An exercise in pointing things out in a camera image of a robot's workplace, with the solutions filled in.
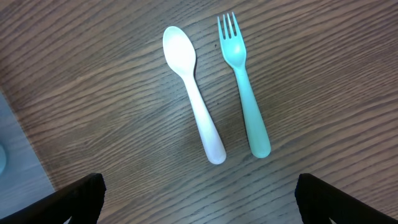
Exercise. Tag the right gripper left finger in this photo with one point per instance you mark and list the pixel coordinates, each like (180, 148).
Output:
(79, 202)

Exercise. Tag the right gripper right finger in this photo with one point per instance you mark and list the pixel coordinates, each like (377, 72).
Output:
(321, 203)

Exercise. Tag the clear plastic container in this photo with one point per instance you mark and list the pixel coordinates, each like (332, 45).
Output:
(23, 179)

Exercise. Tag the green plastic fork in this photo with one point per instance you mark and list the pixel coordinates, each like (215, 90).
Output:
(234, 53)

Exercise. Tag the pink plastic spoon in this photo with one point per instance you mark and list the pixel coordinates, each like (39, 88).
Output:
(181, 58)

